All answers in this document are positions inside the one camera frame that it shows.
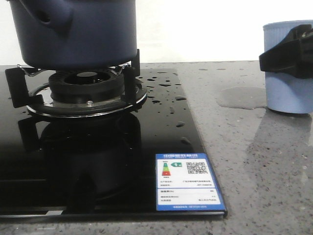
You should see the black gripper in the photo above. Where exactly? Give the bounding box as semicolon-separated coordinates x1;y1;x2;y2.
259;24;313;79

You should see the light blue ribbed cup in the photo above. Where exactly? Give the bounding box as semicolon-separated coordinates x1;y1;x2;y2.
263;20;313;114

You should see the dark blue pot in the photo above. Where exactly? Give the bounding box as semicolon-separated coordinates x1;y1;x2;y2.
9;0;137;70

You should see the blue energy label sticker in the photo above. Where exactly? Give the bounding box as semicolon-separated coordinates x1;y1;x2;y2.
156;153;226;214

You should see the right gas burner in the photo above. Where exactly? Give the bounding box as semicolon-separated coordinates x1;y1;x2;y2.
5;51;147;118

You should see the black glass gas stove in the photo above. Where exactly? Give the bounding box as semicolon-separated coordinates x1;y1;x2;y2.
0;64;228;218

